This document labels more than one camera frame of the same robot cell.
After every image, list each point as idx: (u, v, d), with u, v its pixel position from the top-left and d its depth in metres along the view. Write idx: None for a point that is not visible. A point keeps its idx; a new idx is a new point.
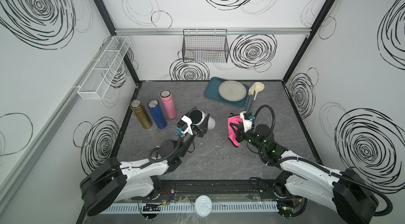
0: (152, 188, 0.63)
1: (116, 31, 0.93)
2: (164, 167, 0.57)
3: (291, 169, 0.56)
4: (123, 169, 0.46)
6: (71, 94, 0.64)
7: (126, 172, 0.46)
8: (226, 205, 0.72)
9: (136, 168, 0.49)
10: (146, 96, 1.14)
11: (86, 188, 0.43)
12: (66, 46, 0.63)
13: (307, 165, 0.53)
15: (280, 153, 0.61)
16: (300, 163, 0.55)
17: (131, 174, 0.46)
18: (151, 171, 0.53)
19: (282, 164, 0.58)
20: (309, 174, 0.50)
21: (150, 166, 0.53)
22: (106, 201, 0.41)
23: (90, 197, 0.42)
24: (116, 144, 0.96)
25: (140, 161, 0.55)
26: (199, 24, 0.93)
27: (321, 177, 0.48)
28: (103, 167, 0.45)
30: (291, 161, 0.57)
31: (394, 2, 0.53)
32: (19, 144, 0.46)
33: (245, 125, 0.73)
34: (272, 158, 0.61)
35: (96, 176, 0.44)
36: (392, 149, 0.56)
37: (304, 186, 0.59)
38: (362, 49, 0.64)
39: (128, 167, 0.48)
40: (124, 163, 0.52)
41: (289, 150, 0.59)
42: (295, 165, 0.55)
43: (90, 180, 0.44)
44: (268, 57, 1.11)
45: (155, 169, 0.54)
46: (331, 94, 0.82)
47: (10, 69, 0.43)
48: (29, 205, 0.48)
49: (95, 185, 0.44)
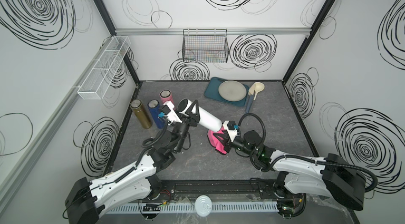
0: (150, 191, 0.63)
1: (116, 31, 0.93)
2: (150, 168, 0.51)
3: (284, 168, 0.56)
4: (93, 190, 0.43)
6: (72, 93, 0.64)
7: (96, 192, 0.42)
8: (226, 205, 0.72)
9: (112, 184, 0.45)
10: (146, 96, 1.14)
11: (66, 209, 0.43)
12: (66, 46, 0.63)
13: (296, 161, 0.54)
15: (270, 155, 0.62)
16: (289, 160, 0.55)
17: (102, 193, 0.43)
18: (135, 177, 0.48)
19: (273, 166, 0.58)
20: (299, 169, 0.51)
21: (132, 174, 0.49)
22: (90, 216, 0.40)
23: (73, 215, 0.42)
24: (116, 144, 0.96)
25: (116, 173, 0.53)
26: (198, 24, 0.93)
27: (310, 169, 0.49)
28: (77, 187, 0.42)
30: (281, 161, 0.57)
31: (394, 2, 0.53)
32: (19, 144, 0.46)
33: (230, 135, 0.69)
34: (264, 163, 0.61)
35: (74, 194, 0.41)
36: (392, 149, 0.56)
37: (301, 182, 0.59)
38: (362, 49, 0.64)
39: (99, 185, 0.44)
40: (95, 182, 0.44)
41: (276, 151, 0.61)
42: (284, 163, 0.56)
43: (67, 202, 0.43)
44: (268, 57, 1.11)
45: (139, 176, 0.50)
46: (331, 94, 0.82)
47: (10, 69, 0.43)
48: (29, 205, 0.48)
49: (76, 202, 0.44)
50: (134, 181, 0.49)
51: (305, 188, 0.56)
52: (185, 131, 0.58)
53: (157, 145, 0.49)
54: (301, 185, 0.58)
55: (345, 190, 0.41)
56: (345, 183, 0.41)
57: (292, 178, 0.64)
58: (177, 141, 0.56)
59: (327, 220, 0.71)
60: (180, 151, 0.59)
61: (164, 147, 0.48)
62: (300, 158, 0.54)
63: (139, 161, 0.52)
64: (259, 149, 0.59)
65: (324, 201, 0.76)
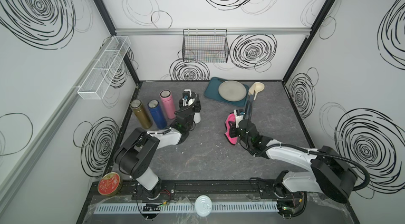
0: (156, 181, 0.65)
1: (116, 31, 0.93)
2: (179, 134, 0.66)
3: (277, 156, 0.58)
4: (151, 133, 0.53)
6: (72, 94, 0.64)
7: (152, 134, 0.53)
8: (226, 205, 0.72)
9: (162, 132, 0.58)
10: (146, 96, 1.14)
11: (126, 156, 0.47)
12: (66, 46, 0.63)
13: (289, 149, 0.55)
15: (266, 143, 0.64)
16: (283, 149, 0.57)
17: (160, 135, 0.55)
18: (170, 140, 0.61)
19: (268, 152, 0.60)
20: (292, 158, 0.52)
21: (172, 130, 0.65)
22: (151, 155, 0.48)
23: (129, 163, 0.45)
24: (116, 144, 0.96)
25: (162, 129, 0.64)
26: (199, 24, 0.93)
27: (301, 158, 0.50)
28: (133, 136, 0.49)
30: (275, 149, 0.59)
31: (394, 2, 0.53)
32: (19, 144, 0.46)
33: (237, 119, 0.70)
34: (259, 148, 0.63)
35: (129, 144, 0.48)
36: (392, 149, 0.56)
37: (296, 178, 0.61)
38: (362, 50, 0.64)
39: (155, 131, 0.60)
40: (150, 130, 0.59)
41: (273, 139, 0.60)
42: (277, 152, 0.57)
43: (124, 151, 0.48)
44: (268, 57, 1.11)
45: (171, 137, 0.61)
46: (331, 94, 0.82)
47: (10, 69, 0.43)
48: (30, 204, 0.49)
49: (132, 151, 0.49)
50: (166, 143, 0.59)
51: (300, 184, 0.57)
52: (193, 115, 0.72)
53: (180, 115, 0.66)
54: (296, 181, 0.60)
55: (334, 181, 0.42)
56: (334, 174, 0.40)
57: (289, 176, 0.66)
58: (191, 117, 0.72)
59: (327, 220, 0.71)
60: (191, 127, 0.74)
61: (185, 118, 0.66)
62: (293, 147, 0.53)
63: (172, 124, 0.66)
64: (252, 133, 0.63)
65: (324, 201, 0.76)
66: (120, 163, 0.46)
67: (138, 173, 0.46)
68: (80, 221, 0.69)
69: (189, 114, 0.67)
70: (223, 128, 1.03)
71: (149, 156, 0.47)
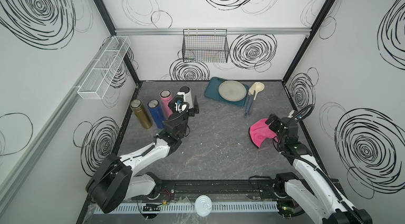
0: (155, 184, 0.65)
1: (116, 31, 0.93)
2: (165, 148, 0.58)
3: (304, 174, 0.53)
4: (125, 161, 0.46)
6: (72, 93, 0.64)
7: (127, 163, 0.45)
8: (226, 205, 0.72)
9: (139, 157, 0.49)
10: (146, 96, 1.14)
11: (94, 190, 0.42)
12: (66, 46, 0.63)
13: (324, 180, 0.49)
15: (301, 152, 0.58)
16: (316, 173, 0.51)
17: (135, 163, 0.46)
18: (153, 157, 0.54)
19: (296, 162, 0.56)
20: (317, 188, 0.48)
21: (152, 151, 0.54)
22: (122, 189, 0.42)
23: (102, 195, 0.41)
24: (116, 144, 0.96)
25: (140, 150, 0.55)
26: (198, 24, 0.93)
27: (328, 198, 0.45)
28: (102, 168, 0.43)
30: (307, 166, 0.53)
31: (394, 2, 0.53)
32: (20, 144, 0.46)
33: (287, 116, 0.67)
34: (289, 151, 0.60)
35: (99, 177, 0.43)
36: (392, 149, 0.56)
37: (302, 194, 0.58)
38: (363, 50, 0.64)
39: (130, 158, 0.47)
40: (124, 156, 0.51)
41: (312, 156, 0.56)
42: (307, 171, 0.52)
43: (94, 182, 0.43)
44: (268, 57, 1.11)
45: (157, 154, 0.55)
46: (331, 94, 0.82)
47: (10, 69, 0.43)
48: (28, 207, 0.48)
49: (101, 184, 0.43)
50: (152, 161, 0.54)
51: (303, 201, 0.56)
52: (186, 119, 0.68)
53: (171, 124, 0.58)
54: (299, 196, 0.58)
55: None
56: None
57: (295, 184, 0.64)
58: (184, 125, 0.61)
59: None
60: (184, 135, 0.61)
61: (175, 127, 0.59)
62: (331, 182, 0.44)
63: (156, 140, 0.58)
64: (290, 134, 0.61)
65: None
66: (92, 195, 0.42)
67: (111, 206, 0.41)
68: (80, 221, 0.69)
69: (180, 122, 0.59)
70: (223, 128, 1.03)
71: (121, 190, 0.41)
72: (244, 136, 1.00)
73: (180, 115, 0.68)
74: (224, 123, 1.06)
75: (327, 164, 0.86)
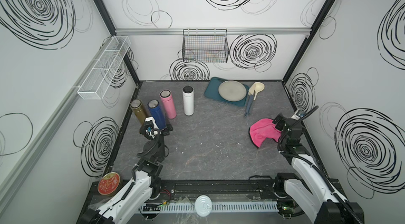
0: (150, 193, 0.64)
1: (116, 31, 0.93)
2: (146, 178, 0.58)
3: (301, 172, 0.55)
4: (104, 213, 0.44)
6: (72, 94, 0.64)
7: (108, 214, 0.44)
8: (227, 205, 0.72)
9: (120, 202, 0.48)
10: (146, 96, 1.14)
11: None
12: (66, 46, 0.63)
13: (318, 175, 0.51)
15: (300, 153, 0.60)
16: (311, 169, 0.53)
17: (115, 211, 0.45)
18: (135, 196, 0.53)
19: (295, 161, 0.58)
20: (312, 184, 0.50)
21: (133, 188, 0.53)
22: None
23: None
24: (116, 144, 0.96)
25: (118, 194, 0.50)
26: (199, 24, 0.93)
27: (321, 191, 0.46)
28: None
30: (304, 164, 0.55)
31: (394, 2, 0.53)
32: (20, 144, 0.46)
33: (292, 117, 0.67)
34: (288, 152, 0.62)
35: None
36: (392, 149, 0.56)
37: (300, 192, 0.59)
38: (363, 49, 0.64)
39: (109, 207, 0.46)
40: (102, 207, 0.45)
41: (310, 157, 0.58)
42: (304, 167, 0.54)
43: None
44: (268, 57, 1.11)
45: (140, 190, 0.55)
46: (331, 94, 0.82)
47: (10, 69, 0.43)
48: (27, 207, 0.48)
49: None
50: (134, 202, 0.56)
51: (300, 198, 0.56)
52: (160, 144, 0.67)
53: (147, 155, 0.57)
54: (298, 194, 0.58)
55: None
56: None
57: (294, 183, 0.64)
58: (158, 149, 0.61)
59: None
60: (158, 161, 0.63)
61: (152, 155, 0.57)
62: (324, 176, 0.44)
63: (135, 175, 0.58)
64: (292, 136, 0.62)
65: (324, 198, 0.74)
66: None
67: None
68: None
69: (156, 149, 0.59)
70: (223, 128, 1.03)
71: None
72: (244, 136, 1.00)
73: (154, 143, 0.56)
74: (224, 123, 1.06)
75: (328, 165, 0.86)
